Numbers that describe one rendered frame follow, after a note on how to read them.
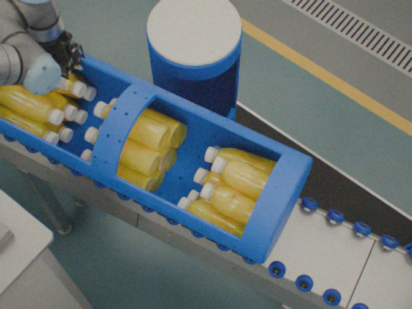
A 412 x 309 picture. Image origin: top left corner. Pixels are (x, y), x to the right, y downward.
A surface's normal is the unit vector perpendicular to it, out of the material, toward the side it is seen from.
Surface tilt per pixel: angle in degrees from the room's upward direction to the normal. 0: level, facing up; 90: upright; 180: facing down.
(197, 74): 90
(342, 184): 0
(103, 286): 0
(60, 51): 90
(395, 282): 0
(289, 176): 9
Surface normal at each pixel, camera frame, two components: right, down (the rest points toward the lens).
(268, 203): -0.18, -0.11
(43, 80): 0.68, 0.65
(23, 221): 0.00, -0.44
